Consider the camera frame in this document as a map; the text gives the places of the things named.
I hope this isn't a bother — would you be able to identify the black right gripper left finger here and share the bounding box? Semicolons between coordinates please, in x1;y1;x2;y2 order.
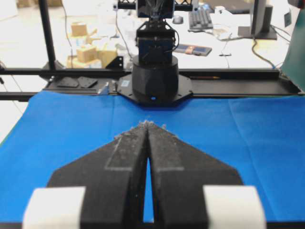
22;125;148;229

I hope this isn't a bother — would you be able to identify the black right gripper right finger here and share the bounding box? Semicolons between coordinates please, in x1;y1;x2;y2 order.
145;124;267;229

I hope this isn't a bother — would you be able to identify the blue table cloth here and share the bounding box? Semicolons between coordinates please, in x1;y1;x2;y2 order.
0;92;305;222

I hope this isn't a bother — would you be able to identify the cardboard box pile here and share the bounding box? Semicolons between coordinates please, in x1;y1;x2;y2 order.
66;21;119;69

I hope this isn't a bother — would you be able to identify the blue notebook on desk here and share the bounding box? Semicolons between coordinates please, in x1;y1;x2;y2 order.
174;44;212;56

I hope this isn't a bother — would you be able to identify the grey computer mouse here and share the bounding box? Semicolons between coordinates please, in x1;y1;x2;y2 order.
172;15;183;24

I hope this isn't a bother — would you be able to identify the black computer keyboard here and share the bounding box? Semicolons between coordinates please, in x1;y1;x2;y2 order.
188;4;214;31

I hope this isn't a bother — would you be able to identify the black monitor stand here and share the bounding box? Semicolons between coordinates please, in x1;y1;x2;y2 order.
238;0;277;40

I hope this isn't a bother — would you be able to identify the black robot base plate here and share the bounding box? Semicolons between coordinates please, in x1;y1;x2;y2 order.
117;74;193;106

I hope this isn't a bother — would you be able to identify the black aluminium frame rail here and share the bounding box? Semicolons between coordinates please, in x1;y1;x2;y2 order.
0;68;305;101

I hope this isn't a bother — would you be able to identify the black vertical frame post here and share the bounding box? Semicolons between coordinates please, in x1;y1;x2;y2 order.
38;0;56;70

